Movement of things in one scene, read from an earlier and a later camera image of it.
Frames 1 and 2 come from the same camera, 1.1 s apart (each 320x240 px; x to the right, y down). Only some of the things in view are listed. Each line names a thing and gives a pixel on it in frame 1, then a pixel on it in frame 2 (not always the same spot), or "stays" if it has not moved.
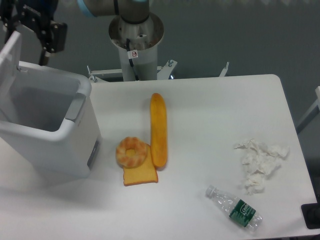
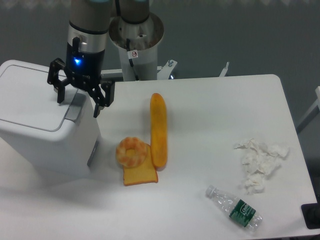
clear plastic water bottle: x=238 y=209 stays
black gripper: x=35 y=14 -> x=84 y=70
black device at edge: x=311 y=212 stays
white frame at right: x=311 y=113 stays
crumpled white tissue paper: x=259 y=159 stays
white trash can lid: x=10 y=61 -> x=28 y=102
